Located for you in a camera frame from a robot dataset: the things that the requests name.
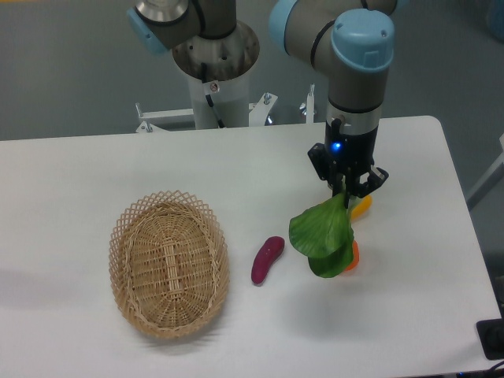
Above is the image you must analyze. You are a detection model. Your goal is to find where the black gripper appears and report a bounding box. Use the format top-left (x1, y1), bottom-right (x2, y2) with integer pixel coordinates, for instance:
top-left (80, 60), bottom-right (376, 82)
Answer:
top-left (308, 118), bottom-right (389, 209)

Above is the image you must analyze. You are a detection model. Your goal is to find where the black device at table edge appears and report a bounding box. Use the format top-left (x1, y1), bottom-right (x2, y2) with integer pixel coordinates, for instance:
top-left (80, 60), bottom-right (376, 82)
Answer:
top-left (476, 318), bottom-right (503, 361)

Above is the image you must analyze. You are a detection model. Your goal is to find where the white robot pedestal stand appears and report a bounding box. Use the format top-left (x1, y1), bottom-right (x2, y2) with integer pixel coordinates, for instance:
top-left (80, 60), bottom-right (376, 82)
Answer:
top-left (134, 23), bottom-right (318, 133)

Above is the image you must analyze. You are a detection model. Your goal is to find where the purple sweet potato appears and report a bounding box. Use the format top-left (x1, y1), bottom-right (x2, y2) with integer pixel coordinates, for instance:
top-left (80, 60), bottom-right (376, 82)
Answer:
top-left (250, 236), bottom-right (285, 286)

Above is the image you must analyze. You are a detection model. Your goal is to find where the yellow pepper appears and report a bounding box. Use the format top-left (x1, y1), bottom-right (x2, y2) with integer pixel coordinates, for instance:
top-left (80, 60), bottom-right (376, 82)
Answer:
top-left (350, 195), bottom-right (372, 221)

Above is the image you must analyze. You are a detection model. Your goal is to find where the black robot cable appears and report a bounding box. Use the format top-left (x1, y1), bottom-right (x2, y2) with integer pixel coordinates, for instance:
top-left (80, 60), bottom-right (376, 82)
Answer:
top-left (200, 62), bottom-right (226, 129)

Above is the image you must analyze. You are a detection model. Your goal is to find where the orange carrot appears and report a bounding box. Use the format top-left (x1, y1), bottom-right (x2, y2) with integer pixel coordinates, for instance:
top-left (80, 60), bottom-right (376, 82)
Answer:
top-left (343, 239), bottom-right (360, 272)

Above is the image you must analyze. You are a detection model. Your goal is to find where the woven wicker basket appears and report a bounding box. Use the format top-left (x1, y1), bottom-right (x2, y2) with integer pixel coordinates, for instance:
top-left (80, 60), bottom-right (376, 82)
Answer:
top-left (109, 191), bottom-right (230, 339)

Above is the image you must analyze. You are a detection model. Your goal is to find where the green leafy vegetable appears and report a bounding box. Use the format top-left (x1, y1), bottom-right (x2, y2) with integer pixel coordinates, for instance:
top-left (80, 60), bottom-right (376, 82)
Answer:
top-left (288, 193), bottom-right (354, 278)

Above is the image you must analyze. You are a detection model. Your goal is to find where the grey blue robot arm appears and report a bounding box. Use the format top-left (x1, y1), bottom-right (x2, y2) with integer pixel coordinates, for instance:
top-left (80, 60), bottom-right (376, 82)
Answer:
top-left (127, 1), bottom-right (401, 206)

